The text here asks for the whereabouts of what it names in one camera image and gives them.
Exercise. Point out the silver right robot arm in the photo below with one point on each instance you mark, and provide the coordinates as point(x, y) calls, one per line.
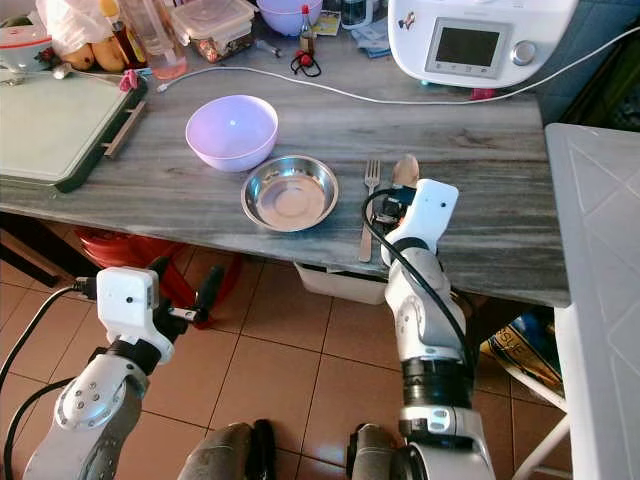
point(425, 320)

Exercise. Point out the steel fork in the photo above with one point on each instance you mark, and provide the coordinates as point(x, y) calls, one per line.
point(369, 205)

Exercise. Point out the red plastic bucket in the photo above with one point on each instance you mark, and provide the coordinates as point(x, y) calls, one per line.
point(120, 250)

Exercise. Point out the white plastic tub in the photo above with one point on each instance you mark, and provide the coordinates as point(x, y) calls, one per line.
point(335, 285)

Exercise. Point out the stainless steel bowl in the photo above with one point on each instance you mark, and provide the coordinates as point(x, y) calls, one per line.
point(290, 193)

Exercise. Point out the lilac plastic bowl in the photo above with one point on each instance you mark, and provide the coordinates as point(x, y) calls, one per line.
point(231, 132)
point(290, 12)

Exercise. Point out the grey left robot leg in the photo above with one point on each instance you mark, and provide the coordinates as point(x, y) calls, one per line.
point(225, 455)

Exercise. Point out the grey robot leg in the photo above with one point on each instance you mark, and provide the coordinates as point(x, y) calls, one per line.
point(225, 455)
point(375, 455)

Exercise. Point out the pale blue packet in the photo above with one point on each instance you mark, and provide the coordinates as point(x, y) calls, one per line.
point(370, 38)

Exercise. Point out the pale green cutting board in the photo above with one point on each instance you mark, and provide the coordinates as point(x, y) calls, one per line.
point(50, 125)

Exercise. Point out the pink clip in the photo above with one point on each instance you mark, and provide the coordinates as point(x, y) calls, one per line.
point(129, 82)

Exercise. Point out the white kitchen machine with screen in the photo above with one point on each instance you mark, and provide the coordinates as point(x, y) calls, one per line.
point(420, 20)

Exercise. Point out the small dark sauce bottle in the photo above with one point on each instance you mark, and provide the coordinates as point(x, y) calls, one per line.
point(306, 35)

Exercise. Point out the yellow card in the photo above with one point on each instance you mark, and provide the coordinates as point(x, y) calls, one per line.
point(325, 25)

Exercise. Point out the yellow and blue package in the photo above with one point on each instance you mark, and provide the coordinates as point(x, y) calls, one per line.
point(525, 345)

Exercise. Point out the dark glass jar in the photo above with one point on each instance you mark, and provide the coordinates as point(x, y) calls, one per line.
point(355, 10)

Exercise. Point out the white plastic side table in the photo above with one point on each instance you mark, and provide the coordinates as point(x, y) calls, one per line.
point(600, 250)

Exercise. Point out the yellow brown fruit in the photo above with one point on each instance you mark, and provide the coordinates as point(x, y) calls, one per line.
point(95, 55)

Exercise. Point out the clear pink bottle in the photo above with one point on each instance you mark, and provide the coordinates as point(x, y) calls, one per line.
point(163, 45)

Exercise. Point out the grey right robot leg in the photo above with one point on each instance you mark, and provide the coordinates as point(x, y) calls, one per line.
point(375, 455)

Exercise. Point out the dark bottle with yellow cap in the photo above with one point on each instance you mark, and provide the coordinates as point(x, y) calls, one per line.
point(122, 40)

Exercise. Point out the clear plastic food container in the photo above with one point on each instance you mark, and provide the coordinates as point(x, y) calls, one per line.
point(210, 22)

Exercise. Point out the white and orange kitchen appliance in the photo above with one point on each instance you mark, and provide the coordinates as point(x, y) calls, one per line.
point(20, 45)

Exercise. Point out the white plastic bag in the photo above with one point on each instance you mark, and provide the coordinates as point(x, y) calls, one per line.
point(65, 18)

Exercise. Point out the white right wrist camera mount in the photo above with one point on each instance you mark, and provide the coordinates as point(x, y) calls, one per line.
point(432, 215)

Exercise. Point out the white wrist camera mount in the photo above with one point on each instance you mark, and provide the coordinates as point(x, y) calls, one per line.
point(432, 215)
point(128, 305)

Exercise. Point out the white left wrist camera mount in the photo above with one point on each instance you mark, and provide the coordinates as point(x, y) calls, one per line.
point(128, 305)

